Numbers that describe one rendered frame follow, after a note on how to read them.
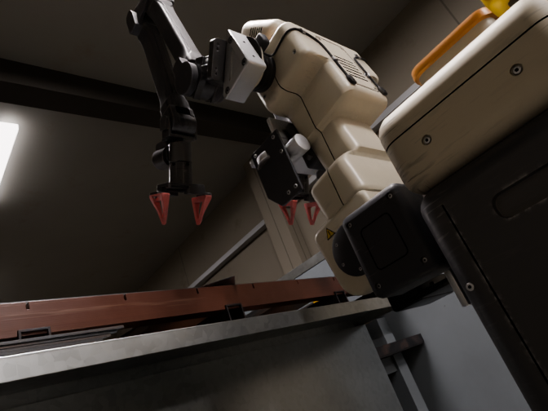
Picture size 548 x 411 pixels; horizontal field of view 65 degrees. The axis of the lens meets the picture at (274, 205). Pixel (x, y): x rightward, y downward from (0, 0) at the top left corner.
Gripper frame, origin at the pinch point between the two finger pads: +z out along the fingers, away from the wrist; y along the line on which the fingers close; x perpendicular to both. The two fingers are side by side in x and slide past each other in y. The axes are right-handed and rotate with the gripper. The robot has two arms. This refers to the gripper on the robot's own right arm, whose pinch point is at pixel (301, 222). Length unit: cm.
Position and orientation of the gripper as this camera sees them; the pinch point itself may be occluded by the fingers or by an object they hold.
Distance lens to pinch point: 136.0
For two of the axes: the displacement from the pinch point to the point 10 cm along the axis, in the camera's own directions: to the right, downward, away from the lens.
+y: -7.4, -0.3, -6.8
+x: 6.7, -0.9, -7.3
